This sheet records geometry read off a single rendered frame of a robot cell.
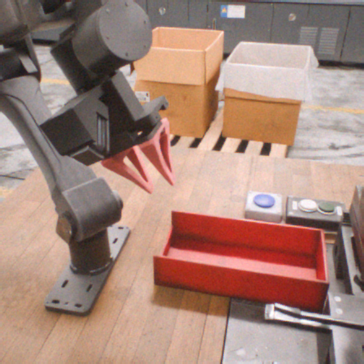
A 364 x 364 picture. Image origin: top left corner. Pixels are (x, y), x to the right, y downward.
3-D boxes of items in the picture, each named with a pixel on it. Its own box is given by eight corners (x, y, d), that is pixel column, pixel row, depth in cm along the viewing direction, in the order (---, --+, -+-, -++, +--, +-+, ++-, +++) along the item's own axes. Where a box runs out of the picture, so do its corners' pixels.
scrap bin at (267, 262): (171, 236, 74) (171, 209, 71) (317, 257, 69) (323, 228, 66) (153, 284, 64) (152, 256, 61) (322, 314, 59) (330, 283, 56)
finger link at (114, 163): (179, 193, 48) (138, 125, 45) (130, 211, 51) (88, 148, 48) (190, 166, 54) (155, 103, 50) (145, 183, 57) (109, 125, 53)
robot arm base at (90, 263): (128, 194, 71) (91, 189, 72) (80, 277, 54) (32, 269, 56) (132, 230, 75) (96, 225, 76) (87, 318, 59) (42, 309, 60)
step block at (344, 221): (331, 251, 70) (343, 209, 66) (350, 253, 70) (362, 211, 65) (335, 278, 65) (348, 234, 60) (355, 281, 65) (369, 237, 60)
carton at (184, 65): (156, 100, 335) (153, 25, 304) (222, 107, 322) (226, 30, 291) (127, 130, 287) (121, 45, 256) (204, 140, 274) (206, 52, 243)
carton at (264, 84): (231, 103, 330) (236, 38, 303) (309, 111, 315) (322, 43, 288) (212, 140, 274) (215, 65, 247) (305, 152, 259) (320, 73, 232)
